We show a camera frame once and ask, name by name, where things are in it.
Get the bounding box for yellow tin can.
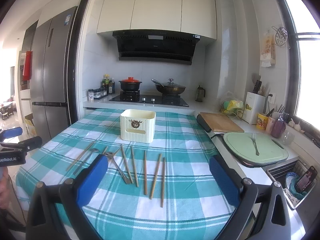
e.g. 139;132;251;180
256;113;268;130

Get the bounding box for black gas stove top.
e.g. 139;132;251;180
110;92;189;107

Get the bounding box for teal white checked tablecloth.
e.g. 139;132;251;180
16;109;235;239

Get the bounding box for white upper cabinets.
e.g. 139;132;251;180
97;0;217;39

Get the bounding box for black wok glass lid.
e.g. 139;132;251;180
151;79;186;95

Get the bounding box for steel fork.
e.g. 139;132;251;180
251;133;260;155

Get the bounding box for stainless steel refrigerator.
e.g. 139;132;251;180
29;6;77;144

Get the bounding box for person's left hand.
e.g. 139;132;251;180
0;167;10;210

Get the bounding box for spice jar rack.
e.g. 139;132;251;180
93;88;108;100

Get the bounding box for wire trivet on wall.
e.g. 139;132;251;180
272;25;291;49

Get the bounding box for black range hood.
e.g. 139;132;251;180
112;29;201;65

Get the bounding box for white knife block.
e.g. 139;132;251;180
242;92;266;125

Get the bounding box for wooden cutting board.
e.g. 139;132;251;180
196;112;244;133

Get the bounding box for cream utensil holder box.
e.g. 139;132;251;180
120;109;156;144

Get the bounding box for purple soap bottle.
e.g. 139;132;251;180
271;114;286;138

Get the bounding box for white spice jar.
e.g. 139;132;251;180
88;89;94;102

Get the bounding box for black pot orange lid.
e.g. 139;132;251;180
119;77;142;92

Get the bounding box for smartphone on stand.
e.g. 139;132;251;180
295;166;317;193

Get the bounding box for dark glass kettle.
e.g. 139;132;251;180
195;85;206;102

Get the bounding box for green cutting board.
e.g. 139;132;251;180
222;132;289;167

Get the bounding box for wide steel spoon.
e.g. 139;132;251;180
105;152;131;184

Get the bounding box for sauce bottles cluster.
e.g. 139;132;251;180
101;74;115;96

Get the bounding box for yellow green plastic bags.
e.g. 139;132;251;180
220;91;244;119

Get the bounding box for slim steel spoon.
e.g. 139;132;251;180
73;148;100;175

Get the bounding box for hanging paper calendar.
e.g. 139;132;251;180
260;33;276;68

